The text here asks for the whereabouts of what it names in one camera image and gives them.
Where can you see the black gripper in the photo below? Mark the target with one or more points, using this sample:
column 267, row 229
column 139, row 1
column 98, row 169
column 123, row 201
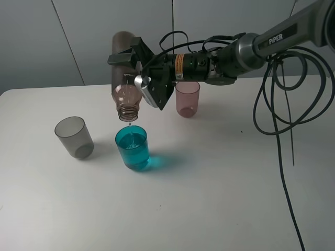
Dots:
column 184, row 67

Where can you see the brown translucent plastic bottle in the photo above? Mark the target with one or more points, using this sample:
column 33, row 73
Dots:
column 123, row 90

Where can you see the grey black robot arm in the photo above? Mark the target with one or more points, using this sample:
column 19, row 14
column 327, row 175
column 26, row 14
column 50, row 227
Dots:
column 223, row 58

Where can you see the pink translucent plastic cup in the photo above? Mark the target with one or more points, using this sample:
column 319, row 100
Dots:
column 187, row 97

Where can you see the teal translucent plastic cup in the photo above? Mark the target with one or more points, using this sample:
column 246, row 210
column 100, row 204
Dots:
column 133, row 147

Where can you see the grey translucent plastic cup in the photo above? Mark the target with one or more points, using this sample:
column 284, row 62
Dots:
column 75, row 137

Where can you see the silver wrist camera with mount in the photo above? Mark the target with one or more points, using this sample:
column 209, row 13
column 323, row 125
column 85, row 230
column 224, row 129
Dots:
column 156, row 87

